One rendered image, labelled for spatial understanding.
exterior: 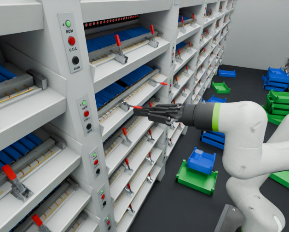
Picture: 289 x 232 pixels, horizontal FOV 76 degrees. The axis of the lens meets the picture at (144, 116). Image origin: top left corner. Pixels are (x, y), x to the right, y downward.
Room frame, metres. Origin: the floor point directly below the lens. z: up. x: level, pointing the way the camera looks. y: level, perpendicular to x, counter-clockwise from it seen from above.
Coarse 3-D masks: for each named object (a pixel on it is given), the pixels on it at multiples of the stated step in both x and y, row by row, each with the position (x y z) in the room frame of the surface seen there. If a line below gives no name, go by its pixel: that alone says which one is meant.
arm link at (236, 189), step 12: (288, 120) 0.66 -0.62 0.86; (276, 132) 0.67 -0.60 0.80; (288, 132) 0.63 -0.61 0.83; (228, 180) 0.63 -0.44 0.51; (240, 180) 0.59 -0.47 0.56; (252, 180) 0.57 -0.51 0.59; (264, 180) 0.57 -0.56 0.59; (228, 192) 0.58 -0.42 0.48; (240, 192) 0.54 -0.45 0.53; (252, 192) 0.53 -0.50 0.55
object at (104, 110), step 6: (156, 72) 0.98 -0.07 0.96; (144, 78) 0.88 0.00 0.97; (138, 84) 0.81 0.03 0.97; (144, 84) 0.85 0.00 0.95; (132, 90) 0.75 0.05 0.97; (120, 96) 0.68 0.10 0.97; (126, 96) 0.71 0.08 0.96; (114, 102) 0.63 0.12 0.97; (102, 108) 0.58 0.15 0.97; (108, 108) 0.59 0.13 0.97; (102, 114) 0.56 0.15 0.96
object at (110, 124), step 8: (144, 64) 1.08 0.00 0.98; (152, 64) 1.06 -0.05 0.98; (160, 64) 1.03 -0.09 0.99; (160, 72) 1.03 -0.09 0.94; (168, 72) 1.01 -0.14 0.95; (160, 80) 0.95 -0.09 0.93; (144, 88) 0.83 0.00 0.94; (152, 88) 0.85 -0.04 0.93; (136, 96) 0.75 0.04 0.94; (144, 96) 0.77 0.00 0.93; (136, 104) 0.69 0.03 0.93; (112, 112) 0.60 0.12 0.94; (120, 112) 0.62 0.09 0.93; (128, 112) 0.63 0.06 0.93; (104, 120) 0.55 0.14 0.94; (112, 120) 0.56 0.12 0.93; (120, 120) 0.58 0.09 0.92; (104, 128) 0.51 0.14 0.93; (112, 128) 0.53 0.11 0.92; (104, 136) 0.50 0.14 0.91
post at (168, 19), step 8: (176, 8) 1.06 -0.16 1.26; (144, 16) 1.08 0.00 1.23; (152, 16) 1.06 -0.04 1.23; (160, 16) 1.04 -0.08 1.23; (168, 16) 1.02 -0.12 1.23; (176, 16) 1.07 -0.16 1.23; (160, 24) 1.04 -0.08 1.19; (168, 24) 1.02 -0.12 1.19; (176, 24) 1.08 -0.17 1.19; (176, 32) 1.09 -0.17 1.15; (168, 48) 1.02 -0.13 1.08; (160, 56) 1.04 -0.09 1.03; (168, 56) 1.02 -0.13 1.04; (168, 64) 1.02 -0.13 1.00; (168, 80) 1.03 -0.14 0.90; (160, 88) 1.03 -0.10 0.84; (168, 88) 1.04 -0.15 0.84; (168, 96) 1.05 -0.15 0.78; (160, 136) 1.03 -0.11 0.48; (160, 160) 1.02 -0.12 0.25; (160, 176) 1.02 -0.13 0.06
